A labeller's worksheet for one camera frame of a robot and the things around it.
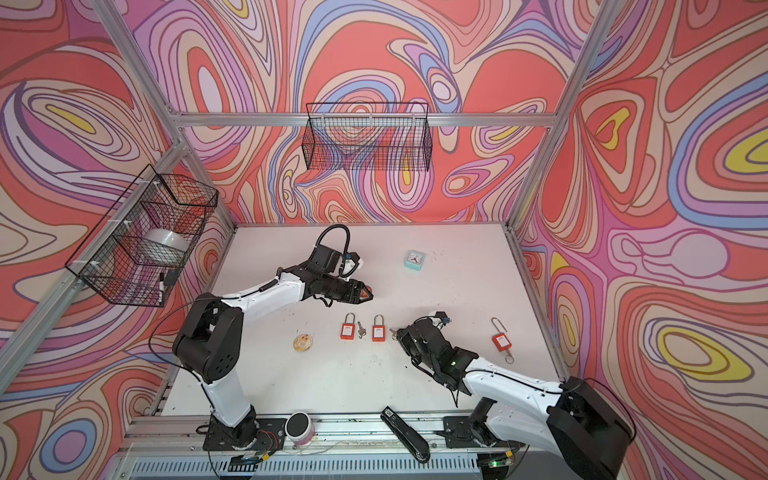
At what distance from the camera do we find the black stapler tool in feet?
2.26

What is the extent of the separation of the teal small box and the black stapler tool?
19.3 inches

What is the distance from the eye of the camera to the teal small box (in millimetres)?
1077
